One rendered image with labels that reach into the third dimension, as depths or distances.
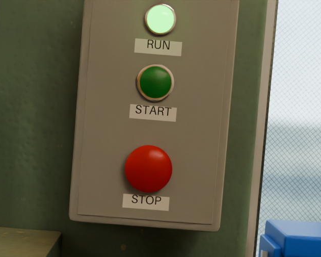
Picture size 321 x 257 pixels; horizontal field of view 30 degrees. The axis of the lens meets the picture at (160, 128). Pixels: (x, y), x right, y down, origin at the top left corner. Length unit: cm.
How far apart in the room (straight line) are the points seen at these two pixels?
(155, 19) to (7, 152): 16
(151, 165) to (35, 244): 10
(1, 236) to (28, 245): 3
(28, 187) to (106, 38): 14
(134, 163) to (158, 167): 2
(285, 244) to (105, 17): 87
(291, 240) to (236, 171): 75
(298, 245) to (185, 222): 82
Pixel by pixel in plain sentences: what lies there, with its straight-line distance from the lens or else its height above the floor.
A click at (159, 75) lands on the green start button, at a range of 38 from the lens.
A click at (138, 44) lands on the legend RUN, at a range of 38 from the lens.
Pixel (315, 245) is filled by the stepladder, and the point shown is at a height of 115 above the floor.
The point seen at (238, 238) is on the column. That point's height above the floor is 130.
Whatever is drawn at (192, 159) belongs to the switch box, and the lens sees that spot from 38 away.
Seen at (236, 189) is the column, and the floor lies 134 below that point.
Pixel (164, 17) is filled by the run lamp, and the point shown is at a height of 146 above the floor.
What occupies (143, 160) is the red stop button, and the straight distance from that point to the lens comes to 37.
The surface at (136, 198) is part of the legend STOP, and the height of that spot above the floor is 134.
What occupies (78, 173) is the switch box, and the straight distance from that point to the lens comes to 39.
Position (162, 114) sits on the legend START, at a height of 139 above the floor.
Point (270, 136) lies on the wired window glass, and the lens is 198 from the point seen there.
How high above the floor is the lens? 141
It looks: 3 degrees down
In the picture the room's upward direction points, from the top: 5 degrees clockwise
